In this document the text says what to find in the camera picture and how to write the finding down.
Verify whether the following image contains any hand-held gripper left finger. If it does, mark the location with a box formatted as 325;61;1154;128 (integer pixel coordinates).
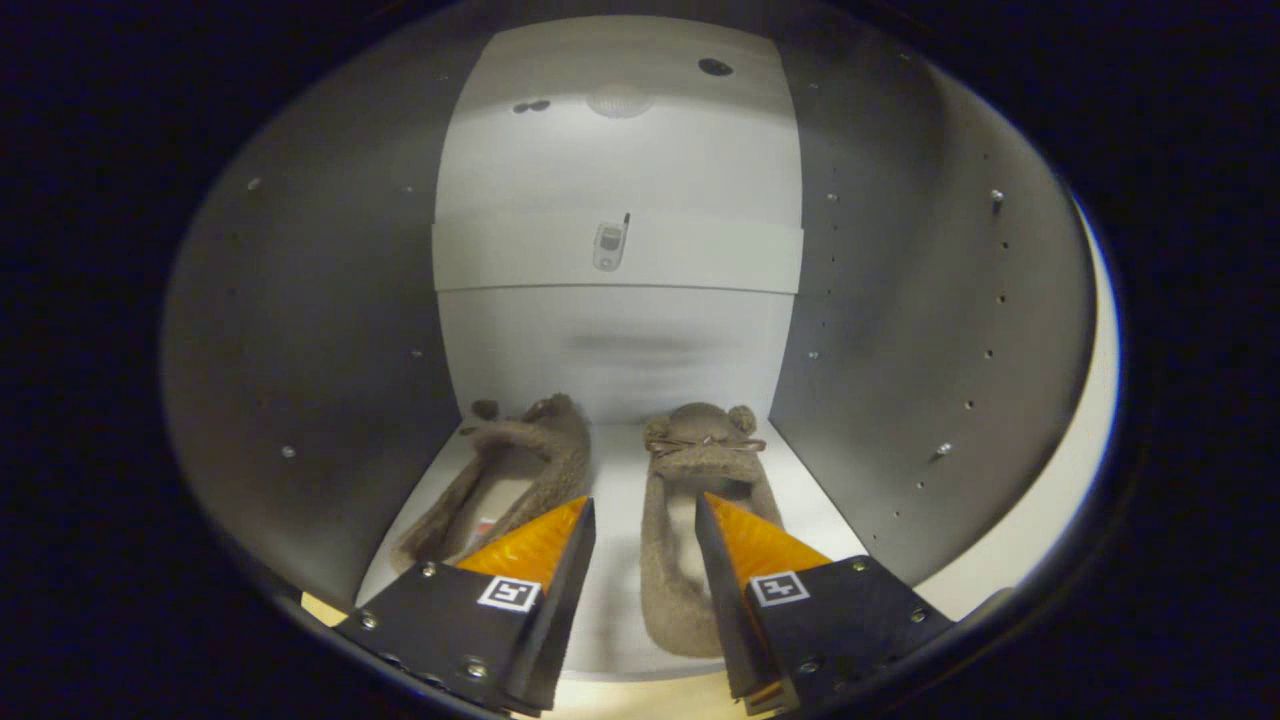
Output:
335;497;598;716

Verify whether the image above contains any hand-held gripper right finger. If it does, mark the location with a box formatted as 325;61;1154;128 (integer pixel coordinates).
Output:
695;491;956;713

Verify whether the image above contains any grey shoe cabinet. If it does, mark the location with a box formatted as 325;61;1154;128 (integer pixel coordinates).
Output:
160;10;1121;691

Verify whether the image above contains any brown fuzzy shoe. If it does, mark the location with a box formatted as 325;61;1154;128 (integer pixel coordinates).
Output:
392;393;593;573
640;402;786;659

